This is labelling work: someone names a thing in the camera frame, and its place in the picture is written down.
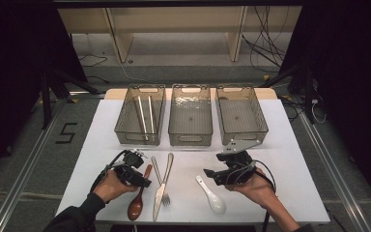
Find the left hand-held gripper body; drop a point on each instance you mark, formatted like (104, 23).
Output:
(129, 174)

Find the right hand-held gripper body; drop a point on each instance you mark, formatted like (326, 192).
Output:
(238, 159)

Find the metal fork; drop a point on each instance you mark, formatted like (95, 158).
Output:
(156, 169)

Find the metal table knife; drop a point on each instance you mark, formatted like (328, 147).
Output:
(162, 187)

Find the brown wooden spoon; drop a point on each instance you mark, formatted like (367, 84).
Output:
(135, 206)

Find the white ceramic spoon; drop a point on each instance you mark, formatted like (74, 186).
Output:
(215, 203)

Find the smoky clear plastic bin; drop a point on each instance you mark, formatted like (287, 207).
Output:
(128, 129)
(241, 119)
(190, 125)

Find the white chopstick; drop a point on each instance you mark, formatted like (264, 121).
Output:
(151, 114)
(142, 117)

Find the person's left hand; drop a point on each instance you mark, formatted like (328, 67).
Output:
(109, 187)

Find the person's right hand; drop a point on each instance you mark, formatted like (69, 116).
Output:
(259, 188)

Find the black metal stand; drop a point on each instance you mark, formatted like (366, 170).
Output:
(46, 103)
(308, 96)

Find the black curtain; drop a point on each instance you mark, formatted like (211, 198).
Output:
(13, 80)
(351, 96)

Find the light wooden desk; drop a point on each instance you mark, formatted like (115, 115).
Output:
(174, 19)

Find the metal floor rail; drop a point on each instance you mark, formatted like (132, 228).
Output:
(19, 187)
(335, 180)

